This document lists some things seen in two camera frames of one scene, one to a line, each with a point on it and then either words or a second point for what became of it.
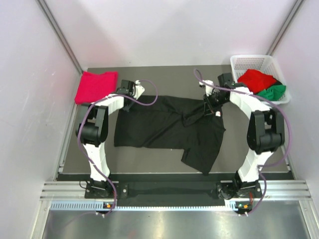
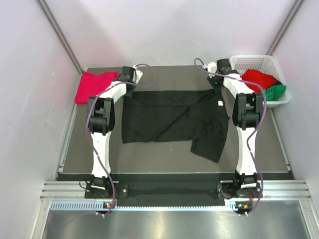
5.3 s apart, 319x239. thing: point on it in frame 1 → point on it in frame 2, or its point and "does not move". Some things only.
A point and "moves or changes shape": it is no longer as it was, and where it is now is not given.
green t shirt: (274, 93) does not move
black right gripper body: (214, 101) → (217, 86)
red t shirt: (255, 81) does not move
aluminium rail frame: (290, 189) does not move
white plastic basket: (264, 62) does not move
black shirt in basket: (277, 83) does not move
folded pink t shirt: (92, 86) does not move
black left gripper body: (128, 106) → (130, 91)
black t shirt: (166, 121) moves or changes shape
